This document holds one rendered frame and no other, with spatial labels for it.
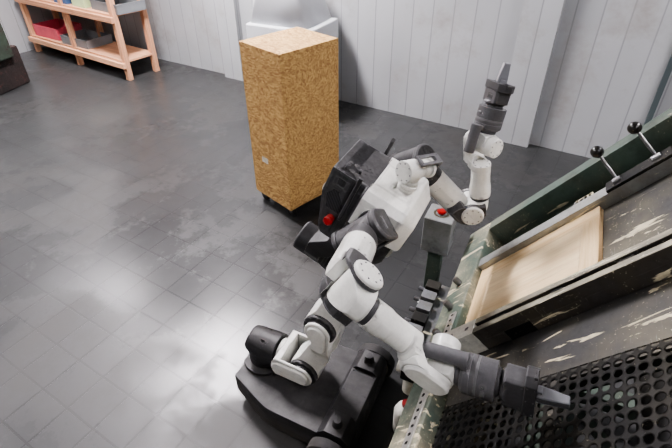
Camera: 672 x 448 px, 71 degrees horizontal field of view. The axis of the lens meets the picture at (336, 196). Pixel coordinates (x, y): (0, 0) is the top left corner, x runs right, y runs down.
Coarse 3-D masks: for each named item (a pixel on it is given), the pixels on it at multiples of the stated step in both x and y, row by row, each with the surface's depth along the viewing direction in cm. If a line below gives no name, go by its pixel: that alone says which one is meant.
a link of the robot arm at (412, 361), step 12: (420, 336) 101; (408, 348) 100; (420, 348) 99; (408, 360) 99; (420, 360) 98; (408, 372) 100; (420, 372) 98; (432, 372) 98; (420, 384) 102; (432, 384) 99; (444, 384) 98
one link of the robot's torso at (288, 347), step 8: (296, 336) 221; (304, 336) 220; (280, 344) 216; (288, 344) 215; (296, 344) 224; (280, 352) 213; (288, 352) 217; (296, 352) 226; (272, 360) 211; (280, 360) 209; (288, 360) 219; (272, 368) 213; (280, 368) 210; (288, 368) 208; (296, 368) 206; (288, 376) 211; (296, 376) 208; (304, 376) 206; (304, 384) 208
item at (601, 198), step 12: (660, 168) 131; (636, 180) 136; (648, 180) 134; (600, 192) 145; (612, 192) 140; (624, 192) 139; (576, 204) 152; (588, 204) 146; (600, 204) 144; (612, 204) 142; (564, 216) 152; (576, 216) 149; (540, 228) 159; (552, 228) 155; (516, 240) 167; (528, 240) 161; (492, 252) 176; (504, 252) 168; (480, 264) 176; (492, 264) 173
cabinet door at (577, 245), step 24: (600, 216) 140; (552, 240) 151; (576, 240) 140; (600, 240) 131; (504, 264) 165; (528, 264) 152; (552, 264) 141; (576, 264) 131; (480, 288) 166; (504, 288) 153; (528, 288) 141; (480, 312) 153
